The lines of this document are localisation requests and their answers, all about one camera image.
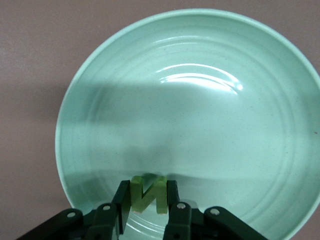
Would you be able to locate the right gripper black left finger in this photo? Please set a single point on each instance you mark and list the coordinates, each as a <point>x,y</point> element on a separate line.
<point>105,220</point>

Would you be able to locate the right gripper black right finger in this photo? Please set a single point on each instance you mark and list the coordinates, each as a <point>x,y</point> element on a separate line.
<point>180,220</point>

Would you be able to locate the green letter N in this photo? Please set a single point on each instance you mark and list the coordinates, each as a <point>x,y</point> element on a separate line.
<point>160,197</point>

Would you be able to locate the green plate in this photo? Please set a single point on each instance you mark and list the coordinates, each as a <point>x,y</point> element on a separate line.
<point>200,125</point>

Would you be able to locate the brown table mat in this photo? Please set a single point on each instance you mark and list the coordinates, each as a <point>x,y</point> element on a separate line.
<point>25,75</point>

